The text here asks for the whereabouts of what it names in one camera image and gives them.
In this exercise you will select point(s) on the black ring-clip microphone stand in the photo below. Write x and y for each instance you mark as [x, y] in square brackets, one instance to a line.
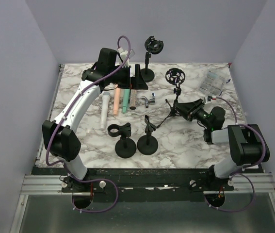
[125, 146]

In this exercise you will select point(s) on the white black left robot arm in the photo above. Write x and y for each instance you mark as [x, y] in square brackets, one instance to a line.
[59, 135]

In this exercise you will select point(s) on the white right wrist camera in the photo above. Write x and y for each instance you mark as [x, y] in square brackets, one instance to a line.
[209, 99]

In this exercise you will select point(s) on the black clip microphone stand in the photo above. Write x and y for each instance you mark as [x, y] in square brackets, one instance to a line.
[147, 144]

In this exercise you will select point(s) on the glitter microphone silver mesh head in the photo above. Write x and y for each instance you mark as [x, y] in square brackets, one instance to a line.
[133, 99]

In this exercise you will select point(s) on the black mounting rail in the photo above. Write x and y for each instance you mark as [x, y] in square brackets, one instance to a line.
[144, 185]

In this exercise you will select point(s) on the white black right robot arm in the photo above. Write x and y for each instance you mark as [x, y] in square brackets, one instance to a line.
[247, 145]

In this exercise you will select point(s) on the clear plastic packet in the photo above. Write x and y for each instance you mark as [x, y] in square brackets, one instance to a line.
[212, 83]

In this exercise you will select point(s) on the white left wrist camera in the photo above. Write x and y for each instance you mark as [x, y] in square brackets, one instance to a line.
[123, 54]

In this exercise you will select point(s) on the mint green microphone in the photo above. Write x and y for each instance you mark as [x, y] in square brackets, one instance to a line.
[125, 101]

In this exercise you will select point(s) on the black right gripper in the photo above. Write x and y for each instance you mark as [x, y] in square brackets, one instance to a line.
[189, 110]

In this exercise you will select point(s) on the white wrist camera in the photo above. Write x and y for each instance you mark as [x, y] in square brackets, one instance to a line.
[123, 54]
[209, 99]

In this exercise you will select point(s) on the pink microphone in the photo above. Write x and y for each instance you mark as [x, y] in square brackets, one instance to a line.
[116, 101]

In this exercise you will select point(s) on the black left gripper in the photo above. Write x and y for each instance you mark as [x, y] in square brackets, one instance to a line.
[139, 83]

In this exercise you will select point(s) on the chrome metal pipe fitting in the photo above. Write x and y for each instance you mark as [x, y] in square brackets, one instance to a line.
[148, 101]

